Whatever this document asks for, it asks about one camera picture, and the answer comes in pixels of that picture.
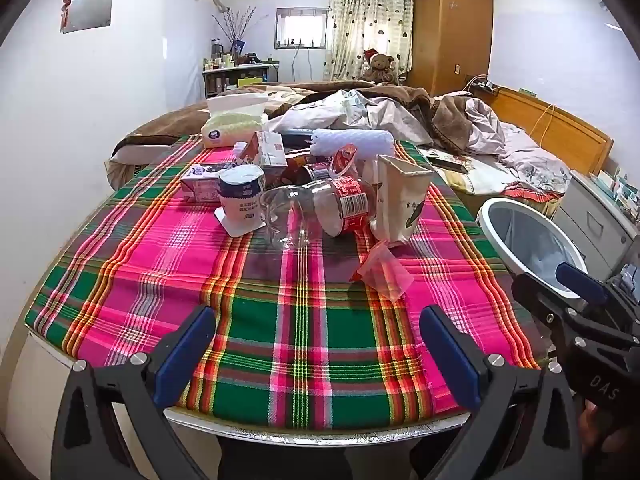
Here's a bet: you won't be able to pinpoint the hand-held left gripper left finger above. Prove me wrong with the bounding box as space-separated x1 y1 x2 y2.
50 304 217 480

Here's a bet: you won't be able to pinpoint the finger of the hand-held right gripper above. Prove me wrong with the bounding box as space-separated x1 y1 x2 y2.
511 271 588 351
556 261 621 306

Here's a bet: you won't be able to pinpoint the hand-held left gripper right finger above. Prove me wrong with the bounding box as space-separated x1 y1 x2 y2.
419 304 583 480

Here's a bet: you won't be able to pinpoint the white trash bin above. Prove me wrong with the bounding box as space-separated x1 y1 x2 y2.
475 196 590 301

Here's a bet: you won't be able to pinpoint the purple white drink carton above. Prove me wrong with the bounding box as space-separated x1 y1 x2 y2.
179 162 236 203

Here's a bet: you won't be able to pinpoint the person's right hand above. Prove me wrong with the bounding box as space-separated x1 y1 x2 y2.
580 400 621 461

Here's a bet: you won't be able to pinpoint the grey cabinet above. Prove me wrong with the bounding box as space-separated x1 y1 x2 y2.
552 170 638 271

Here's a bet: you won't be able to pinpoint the pink green plaid tablecloth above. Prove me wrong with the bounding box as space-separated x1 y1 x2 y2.
25 135 551 431

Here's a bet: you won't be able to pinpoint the green white boxes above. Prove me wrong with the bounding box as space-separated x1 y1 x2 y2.
592 167 640 221

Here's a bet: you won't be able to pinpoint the red clear plastic wrapper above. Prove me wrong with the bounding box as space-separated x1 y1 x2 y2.
350 240 415 302

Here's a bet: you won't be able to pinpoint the floral pillow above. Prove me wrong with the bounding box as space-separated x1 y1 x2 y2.
500 122 571 193

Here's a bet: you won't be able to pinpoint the floral bed sheet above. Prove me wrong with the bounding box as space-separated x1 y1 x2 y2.
440 157 566 211

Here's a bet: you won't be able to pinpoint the wooden bed headboard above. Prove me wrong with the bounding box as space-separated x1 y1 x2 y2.
482 85 615 177

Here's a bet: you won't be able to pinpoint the dark flat device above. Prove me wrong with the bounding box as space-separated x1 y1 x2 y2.
427 156 471 175

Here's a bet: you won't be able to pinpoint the beige paper carton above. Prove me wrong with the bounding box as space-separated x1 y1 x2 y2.
371 154 435 247

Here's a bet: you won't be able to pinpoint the white blue yogurt cup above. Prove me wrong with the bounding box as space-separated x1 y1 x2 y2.
215 164 268 237

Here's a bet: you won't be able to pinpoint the clear bottle with red label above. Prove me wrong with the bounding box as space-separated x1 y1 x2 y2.
259 176 378 250

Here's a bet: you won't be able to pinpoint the red white small carton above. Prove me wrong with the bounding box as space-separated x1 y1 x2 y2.
234 131 288 168

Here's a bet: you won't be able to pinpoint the white power strip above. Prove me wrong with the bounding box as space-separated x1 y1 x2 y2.
465 75 501 93

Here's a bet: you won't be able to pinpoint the large red can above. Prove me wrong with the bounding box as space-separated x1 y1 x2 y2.
295 159 338 186

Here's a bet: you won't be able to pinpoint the brown blanket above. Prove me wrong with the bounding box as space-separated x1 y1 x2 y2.
112 80 471 161

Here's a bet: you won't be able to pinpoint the white bubble wrap roll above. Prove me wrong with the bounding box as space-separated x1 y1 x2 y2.
310 128 395 158

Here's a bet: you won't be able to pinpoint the yellow tissue pack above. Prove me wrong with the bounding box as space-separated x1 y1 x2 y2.
200 92 271 150

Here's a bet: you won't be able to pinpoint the white floral quilt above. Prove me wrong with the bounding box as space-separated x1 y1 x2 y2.
267 89 508 156

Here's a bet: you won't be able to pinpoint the brown teddy bear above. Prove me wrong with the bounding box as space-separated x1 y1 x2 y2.
361 49 398 85

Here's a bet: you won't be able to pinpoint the shelf with bottles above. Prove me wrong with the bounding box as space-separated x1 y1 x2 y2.
201 57 281 100

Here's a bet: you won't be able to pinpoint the wooden wardrobe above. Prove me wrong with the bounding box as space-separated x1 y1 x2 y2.
405 0 496 97

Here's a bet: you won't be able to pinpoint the heart patterned curtain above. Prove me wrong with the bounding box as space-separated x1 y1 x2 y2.
324 0 416 81

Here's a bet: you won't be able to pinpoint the dried branches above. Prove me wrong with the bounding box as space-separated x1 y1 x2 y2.
212 6 258 43

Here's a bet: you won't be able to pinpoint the window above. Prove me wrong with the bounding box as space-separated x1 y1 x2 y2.
275 7 328 51

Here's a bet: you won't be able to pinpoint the orange cable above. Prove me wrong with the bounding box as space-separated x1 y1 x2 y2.
530 102 557 143

